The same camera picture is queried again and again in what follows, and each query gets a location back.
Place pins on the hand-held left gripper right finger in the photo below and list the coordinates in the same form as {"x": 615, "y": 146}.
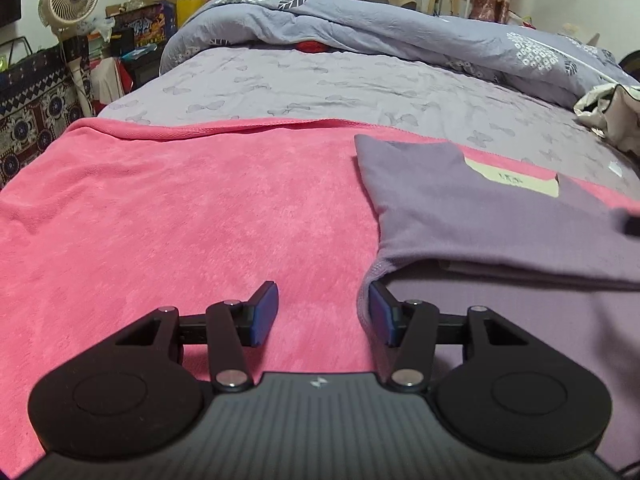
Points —
{"x": 382, "y": 315}

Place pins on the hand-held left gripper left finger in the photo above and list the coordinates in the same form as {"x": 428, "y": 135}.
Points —
{"x": 264, "y": 315}

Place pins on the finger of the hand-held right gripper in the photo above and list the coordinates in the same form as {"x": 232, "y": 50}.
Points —
{"x": 630, "y": 222}

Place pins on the purple sweatshirt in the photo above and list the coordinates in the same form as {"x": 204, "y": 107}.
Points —
{"x": 475, "y": 220}

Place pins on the small white tag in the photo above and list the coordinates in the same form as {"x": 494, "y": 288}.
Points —
{"x": 616, "y": 169}

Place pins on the cream cloth with black trim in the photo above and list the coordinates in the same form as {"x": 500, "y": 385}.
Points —
{"x": 620, "y": 115}

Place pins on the pink fleece blanket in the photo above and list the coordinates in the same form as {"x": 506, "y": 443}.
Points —
{"x": 175, "y": 220}

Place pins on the grey butterfly print bed sheet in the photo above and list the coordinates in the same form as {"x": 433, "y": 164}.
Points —
{"x": 325, "y": 85}

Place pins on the red cloth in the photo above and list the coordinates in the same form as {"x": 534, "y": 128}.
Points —
{"x": 312, "y": 46}

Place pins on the white and red garment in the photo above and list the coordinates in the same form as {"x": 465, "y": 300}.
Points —
{"x": 107, "y": 80}

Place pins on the grey floral print duvet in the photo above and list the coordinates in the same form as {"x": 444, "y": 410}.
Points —
{"x": 400, "y": 30}

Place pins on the colourful printed box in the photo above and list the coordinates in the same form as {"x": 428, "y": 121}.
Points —
{"x": 145, "y": 25}

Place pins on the yellow bag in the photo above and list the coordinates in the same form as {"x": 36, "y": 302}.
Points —
{"x": 190, "y": 10}

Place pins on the patterned fabric storage bag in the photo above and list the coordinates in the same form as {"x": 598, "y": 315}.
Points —
{"x": 30, "y": 105}

